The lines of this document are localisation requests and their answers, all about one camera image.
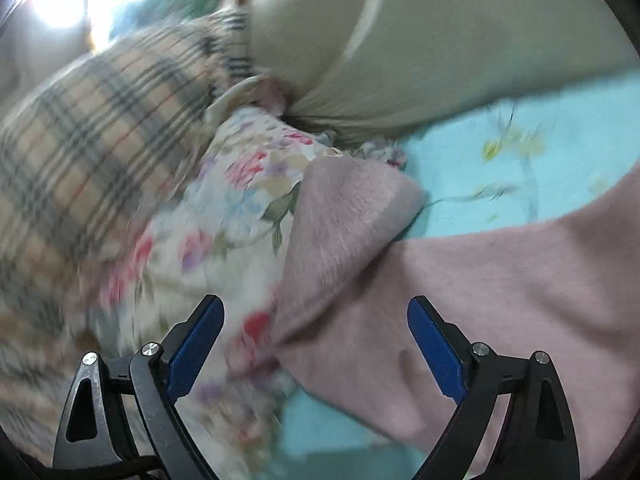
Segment mauve fleece sweater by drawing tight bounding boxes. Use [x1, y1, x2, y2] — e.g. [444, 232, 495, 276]
[226, 154, 640, 480]

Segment floral print small pillow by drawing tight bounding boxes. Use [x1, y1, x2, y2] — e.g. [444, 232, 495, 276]
[84, 104, 407, 480]

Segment turquoise floral bed sheet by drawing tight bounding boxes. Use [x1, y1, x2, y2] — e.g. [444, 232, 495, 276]
[269, 71, 640, 480]

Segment plaid beige blanket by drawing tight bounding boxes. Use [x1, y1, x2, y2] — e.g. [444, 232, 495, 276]
[1, 9, 252, 462]

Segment green striped pillow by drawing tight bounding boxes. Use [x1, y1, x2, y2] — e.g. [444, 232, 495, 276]
[250, 0, 639, 144]

